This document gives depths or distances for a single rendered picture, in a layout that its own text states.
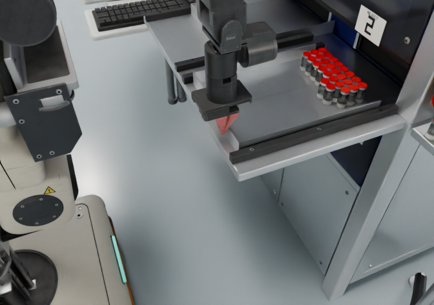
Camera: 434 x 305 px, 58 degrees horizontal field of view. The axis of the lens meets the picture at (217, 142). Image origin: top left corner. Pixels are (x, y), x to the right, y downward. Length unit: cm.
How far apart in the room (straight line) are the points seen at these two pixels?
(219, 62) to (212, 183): 125
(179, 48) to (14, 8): 65
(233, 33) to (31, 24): 29
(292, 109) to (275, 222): 93
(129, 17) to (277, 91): 65
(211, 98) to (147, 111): 158
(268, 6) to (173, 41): 35
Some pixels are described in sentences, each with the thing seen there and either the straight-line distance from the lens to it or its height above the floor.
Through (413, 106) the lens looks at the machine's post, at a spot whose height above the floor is 93.
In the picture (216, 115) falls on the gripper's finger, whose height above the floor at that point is 97.
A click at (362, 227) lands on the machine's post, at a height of 49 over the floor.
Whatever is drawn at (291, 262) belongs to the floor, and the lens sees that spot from 167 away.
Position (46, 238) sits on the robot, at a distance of 149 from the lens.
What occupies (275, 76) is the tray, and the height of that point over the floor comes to 88.
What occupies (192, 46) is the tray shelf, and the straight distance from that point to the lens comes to 111.
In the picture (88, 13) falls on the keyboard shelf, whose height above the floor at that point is 80.
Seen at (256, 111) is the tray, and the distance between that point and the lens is 89.
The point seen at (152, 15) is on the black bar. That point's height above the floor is 90.
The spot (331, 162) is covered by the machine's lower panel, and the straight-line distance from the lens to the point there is 123.
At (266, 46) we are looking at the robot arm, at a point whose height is 109.
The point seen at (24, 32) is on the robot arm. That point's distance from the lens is 54.
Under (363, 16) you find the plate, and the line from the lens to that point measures 99.
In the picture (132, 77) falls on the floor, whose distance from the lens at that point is 257.
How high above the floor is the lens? 145
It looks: 44 degrees down
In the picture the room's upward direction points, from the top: straight up
